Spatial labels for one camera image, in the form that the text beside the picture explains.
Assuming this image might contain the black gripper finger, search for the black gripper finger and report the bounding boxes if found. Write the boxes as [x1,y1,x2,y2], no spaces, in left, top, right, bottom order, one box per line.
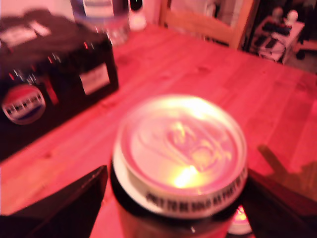
[241,170,317,238]
[0,165,108,238]

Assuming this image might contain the black Pepsi Max multipack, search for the black Pepsi Max multipack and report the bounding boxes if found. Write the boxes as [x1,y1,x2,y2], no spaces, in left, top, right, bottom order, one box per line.
[0,8,119,162]

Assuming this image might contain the small white side table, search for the small white side table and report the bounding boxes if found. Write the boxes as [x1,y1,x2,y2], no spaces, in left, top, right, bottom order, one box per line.
[257,21,306,64]

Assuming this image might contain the black remote control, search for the black remote control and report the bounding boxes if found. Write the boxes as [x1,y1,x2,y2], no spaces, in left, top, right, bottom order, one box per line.
[263,22,291,35]

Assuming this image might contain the large clear water bottle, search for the large clear water bottle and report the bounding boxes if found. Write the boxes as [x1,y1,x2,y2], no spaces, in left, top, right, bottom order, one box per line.
[70,0,131,47]

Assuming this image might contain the wooden chair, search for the wooden chair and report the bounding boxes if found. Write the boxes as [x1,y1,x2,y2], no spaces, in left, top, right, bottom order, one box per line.
[158,0,256,50]

